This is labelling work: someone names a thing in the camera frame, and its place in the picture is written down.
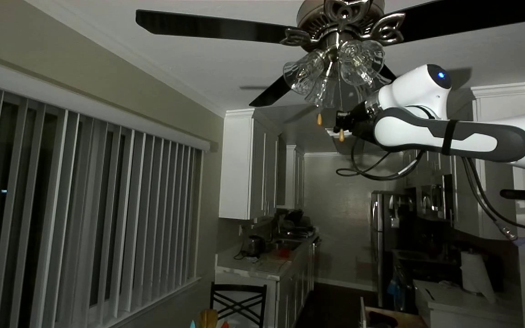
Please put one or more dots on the white vertical window blinds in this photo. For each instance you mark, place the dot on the white vertical window blinds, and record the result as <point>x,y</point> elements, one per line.
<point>99,218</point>

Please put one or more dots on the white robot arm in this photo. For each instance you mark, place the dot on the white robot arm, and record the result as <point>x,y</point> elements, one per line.
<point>411,114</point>

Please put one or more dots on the glass fan light shades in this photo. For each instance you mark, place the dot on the glass fan light shades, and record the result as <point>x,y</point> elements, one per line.
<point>338,79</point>

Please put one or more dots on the white kitchen counter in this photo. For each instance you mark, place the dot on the white kitchen counter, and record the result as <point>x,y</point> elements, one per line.
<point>287,274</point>

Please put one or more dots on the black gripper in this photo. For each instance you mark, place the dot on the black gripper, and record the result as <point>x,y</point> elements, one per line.
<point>358,123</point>

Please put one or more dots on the black metal chair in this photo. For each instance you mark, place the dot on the black metal chair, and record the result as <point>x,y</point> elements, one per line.
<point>247,301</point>

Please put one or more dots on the dark ceiling fan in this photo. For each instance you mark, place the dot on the dark ceiling fan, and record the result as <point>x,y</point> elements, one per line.
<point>322,23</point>

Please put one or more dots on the white upper kitchen cabinets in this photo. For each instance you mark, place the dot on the white upper kitchen cabinets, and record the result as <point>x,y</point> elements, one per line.
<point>261,172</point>

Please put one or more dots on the stainless steel refrigerator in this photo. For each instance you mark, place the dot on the stainless steel refrigerator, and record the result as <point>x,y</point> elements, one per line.
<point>398,225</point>

